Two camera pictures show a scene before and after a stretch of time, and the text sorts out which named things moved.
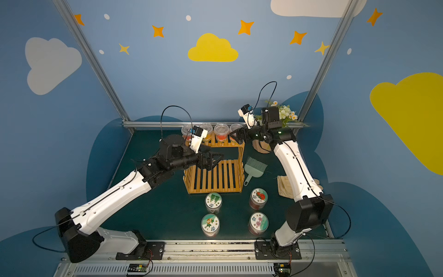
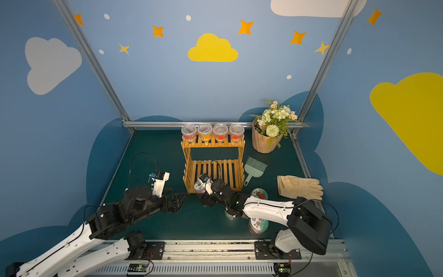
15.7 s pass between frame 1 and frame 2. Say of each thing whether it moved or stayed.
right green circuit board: stayed
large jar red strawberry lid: stayed
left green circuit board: stayed
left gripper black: moved
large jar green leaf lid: moved
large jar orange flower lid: moved
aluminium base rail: stayed
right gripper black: moved
